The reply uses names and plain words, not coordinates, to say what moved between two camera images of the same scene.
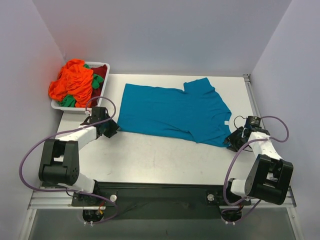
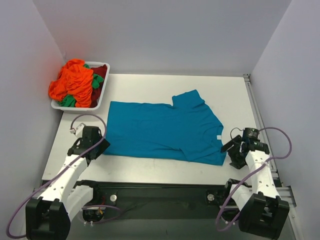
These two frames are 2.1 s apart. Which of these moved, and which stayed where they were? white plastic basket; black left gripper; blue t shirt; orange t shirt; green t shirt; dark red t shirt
Moved: blue t shirt; black left gripper
Stayed: orange t shirt; white plastic basket; green t shirt; dark red t shirt
